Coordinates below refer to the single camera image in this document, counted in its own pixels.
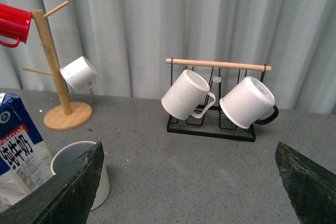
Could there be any wooden mug tree stand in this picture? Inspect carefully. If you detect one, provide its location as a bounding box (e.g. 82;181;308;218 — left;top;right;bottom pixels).
23;1;93;131

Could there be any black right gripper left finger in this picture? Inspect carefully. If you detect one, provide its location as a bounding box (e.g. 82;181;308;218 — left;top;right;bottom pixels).
1;142;104;223

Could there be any blue white milk carton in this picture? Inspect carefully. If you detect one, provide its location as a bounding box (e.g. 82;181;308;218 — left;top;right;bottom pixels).
1;93;53;205

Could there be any black wire mug rack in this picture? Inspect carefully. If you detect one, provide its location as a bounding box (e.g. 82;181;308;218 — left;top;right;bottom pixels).
166;58;272;142

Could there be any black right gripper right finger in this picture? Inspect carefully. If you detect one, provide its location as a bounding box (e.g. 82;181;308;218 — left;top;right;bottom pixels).
275;142;335;223

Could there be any white mug on tree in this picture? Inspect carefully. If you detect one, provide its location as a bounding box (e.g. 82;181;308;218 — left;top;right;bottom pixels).
60;56;98;90

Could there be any white mug black handle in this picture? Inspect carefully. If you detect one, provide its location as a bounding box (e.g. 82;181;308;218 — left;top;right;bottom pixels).
219;77;279;129

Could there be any cream ribbed mug grey inside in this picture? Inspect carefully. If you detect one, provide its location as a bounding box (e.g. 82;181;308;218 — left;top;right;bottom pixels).
50;141;110;210

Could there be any red mug on tree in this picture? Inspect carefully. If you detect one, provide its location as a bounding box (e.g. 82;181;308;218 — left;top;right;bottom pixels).
1;3;32;48

